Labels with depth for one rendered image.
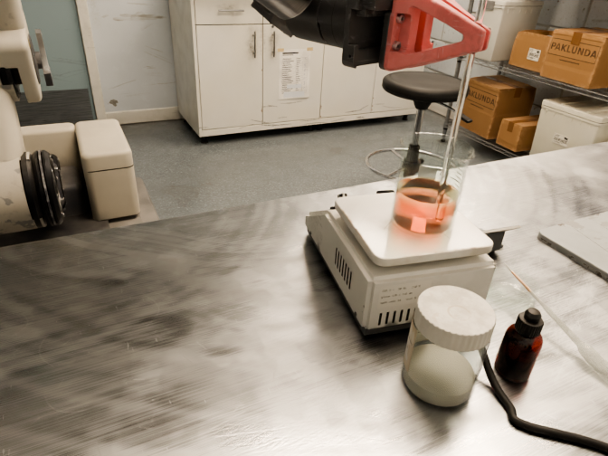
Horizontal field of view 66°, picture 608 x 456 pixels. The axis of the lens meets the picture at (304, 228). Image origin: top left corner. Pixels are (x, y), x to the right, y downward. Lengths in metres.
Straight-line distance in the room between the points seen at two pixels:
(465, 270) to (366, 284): 0.09
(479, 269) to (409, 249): 0.07
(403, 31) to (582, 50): 2.30
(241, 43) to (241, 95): 0.29
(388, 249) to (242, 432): 0.19
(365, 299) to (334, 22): 0.25
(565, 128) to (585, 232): 2.07
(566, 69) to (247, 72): 1.70
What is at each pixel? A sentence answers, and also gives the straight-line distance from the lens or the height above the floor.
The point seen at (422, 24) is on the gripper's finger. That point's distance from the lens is 0.44.
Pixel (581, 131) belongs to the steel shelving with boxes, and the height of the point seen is 0.36.
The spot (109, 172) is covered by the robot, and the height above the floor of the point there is 0.52.
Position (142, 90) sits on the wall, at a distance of 3.42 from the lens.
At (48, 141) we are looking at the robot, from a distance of 1.59.
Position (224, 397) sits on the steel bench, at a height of 0.75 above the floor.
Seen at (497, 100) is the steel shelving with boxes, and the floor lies 0.37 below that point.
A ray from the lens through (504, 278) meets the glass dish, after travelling 0.57.
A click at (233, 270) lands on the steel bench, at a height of 0.75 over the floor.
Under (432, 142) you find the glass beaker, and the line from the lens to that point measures 0.46.
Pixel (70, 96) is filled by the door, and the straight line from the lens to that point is 3.38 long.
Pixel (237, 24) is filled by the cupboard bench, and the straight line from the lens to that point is 2.89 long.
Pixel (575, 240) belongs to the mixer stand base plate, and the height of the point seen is 0.76.
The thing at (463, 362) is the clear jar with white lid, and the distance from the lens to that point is 0.38.
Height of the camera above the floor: 1.06
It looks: 31 degrees down
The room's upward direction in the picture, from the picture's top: 3 degrees clockwise
